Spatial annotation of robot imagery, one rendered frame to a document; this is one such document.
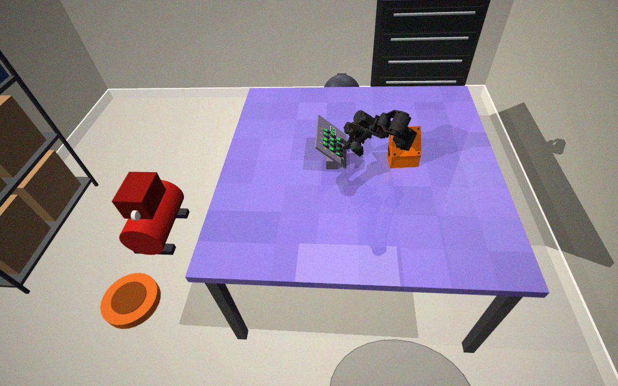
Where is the dark grey switch panel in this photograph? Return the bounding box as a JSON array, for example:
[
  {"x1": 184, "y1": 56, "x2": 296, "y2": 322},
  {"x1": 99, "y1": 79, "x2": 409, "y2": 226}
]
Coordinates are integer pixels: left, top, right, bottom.
[{"x1": 315, "y1": 115, "x2": 347, "y2": 169}]

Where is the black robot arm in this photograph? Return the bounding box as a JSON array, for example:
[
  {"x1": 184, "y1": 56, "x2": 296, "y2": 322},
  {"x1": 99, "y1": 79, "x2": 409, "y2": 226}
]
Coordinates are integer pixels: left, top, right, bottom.
[{"x1": 343, "y1": 110, "x2": 417, "y2": 151}]

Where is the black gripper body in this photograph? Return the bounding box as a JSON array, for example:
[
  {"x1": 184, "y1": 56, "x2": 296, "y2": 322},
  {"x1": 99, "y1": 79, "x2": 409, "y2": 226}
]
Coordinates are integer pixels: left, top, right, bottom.
[{"x1": 350, "y1": 126, "x2": 372, "y2": 157}]

